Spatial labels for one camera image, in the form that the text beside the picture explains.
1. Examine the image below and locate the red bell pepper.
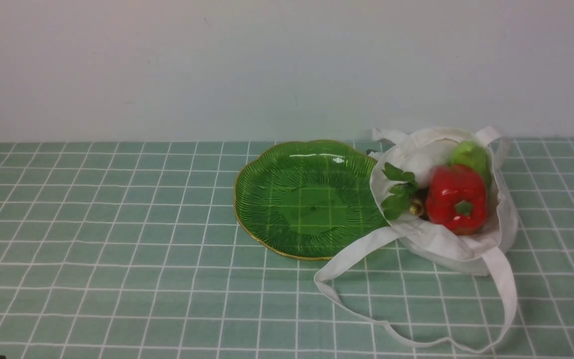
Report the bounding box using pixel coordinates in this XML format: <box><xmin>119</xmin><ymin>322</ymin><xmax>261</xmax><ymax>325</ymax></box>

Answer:
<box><xmin>425</xmin><ymin>164</ymin><xmax>488</xmax><ymax>235</ymax></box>

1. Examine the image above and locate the white cloth bag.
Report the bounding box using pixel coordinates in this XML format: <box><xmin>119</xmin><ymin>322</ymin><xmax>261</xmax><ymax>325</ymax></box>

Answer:
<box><xmin>314</xmin><ymin>126</ymin><xmax>519</xmax><ymax>355</ymax></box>

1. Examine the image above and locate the green glass plate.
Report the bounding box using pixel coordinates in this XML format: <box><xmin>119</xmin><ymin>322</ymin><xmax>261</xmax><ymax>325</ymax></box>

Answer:
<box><xmin>233</xmin><ymin>140</ymin><xmax>387</xmax><ymax>261</ymax></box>

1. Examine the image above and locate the white radish with leaves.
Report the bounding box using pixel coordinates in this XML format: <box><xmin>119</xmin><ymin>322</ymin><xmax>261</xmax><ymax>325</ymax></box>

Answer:
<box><xmin>381</xmin><ymin>142</ymin><xmax>459</xmax><ymax>220</ymax></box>

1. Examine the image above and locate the dark purple eggplant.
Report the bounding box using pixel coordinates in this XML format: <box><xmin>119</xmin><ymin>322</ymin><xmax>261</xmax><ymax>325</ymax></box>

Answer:
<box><xmin>409</xmin><ymin>197</ymin><xmax>426</xmax><ymax>217</ymax></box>

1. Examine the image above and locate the green pepper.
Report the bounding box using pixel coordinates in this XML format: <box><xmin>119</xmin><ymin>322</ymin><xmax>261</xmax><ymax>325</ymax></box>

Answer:
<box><xmin>448</xmin><ymin>141</ymin><xmax>491</xmax><ymax>188</ymax></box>

